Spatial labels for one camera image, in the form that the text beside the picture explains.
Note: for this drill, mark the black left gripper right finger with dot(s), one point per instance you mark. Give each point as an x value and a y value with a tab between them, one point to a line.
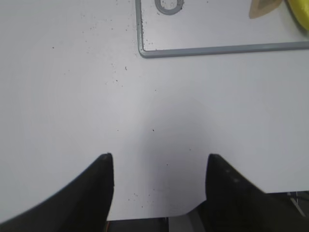
234	204

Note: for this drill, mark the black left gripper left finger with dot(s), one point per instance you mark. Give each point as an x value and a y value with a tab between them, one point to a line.
81	206

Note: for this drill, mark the yellow plastic banana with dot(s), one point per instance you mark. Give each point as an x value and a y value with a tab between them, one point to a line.
300	10

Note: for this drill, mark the white grey-rimmed cutting board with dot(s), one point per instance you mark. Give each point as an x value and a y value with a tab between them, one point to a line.
179	28

